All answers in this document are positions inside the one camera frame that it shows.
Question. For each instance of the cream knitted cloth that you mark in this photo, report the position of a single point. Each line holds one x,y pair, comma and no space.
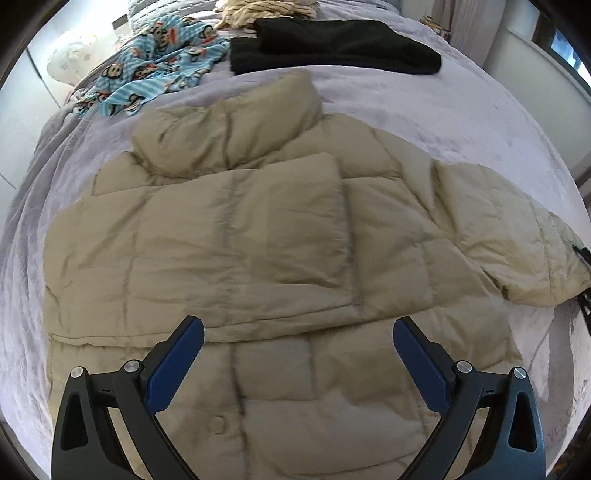
268,11

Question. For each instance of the beige puffer jacket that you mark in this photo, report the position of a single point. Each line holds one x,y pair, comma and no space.
258,240

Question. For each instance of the window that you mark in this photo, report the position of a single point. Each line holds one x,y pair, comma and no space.
561,48

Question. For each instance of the black garment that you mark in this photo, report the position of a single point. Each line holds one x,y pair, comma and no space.
332,48

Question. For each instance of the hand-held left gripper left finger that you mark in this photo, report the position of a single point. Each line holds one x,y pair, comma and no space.
178,357

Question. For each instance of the grey quilted pillow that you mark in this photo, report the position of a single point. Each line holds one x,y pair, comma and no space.
152,9

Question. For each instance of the lilac plush blanket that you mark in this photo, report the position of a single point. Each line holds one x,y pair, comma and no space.
438,115

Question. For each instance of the white wardrobe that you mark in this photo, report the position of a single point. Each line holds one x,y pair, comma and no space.
23,129

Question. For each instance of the light curtain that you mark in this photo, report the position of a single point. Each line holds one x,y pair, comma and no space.
464,23

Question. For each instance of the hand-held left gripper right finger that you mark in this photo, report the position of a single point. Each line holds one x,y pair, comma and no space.
422,357

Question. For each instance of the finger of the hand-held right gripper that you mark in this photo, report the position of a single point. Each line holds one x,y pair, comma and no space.
582,256
586,311

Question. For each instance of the blue monkey print cloth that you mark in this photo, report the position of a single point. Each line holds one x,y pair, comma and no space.
152,60

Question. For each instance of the white plastic bag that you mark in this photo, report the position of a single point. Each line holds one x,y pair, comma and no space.
71,57

